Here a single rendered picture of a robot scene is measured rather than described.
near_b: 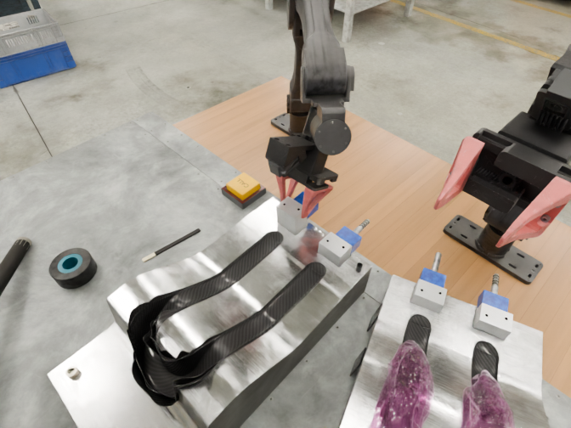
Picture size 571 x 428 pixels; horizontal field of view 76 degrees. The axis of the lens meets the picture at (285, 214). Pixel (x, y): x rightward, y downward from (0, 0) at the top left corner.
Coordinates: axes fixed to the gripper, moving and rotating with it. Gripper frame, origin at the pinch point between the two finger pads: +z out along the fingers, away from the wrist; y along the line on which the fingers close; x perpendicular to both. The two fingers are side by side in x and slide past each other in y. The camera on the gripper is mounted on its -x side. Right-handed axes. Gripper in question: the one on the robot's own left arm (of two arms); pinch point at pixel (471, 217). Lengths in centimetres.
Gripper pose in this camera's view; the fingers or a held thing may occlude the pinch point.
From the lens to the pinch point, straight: 38.5
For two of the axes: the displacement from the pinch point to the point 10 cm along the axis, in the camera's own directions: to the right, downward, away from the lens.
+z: -7.3, 5.2, -4.4
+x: 0.2, 6.6, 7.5
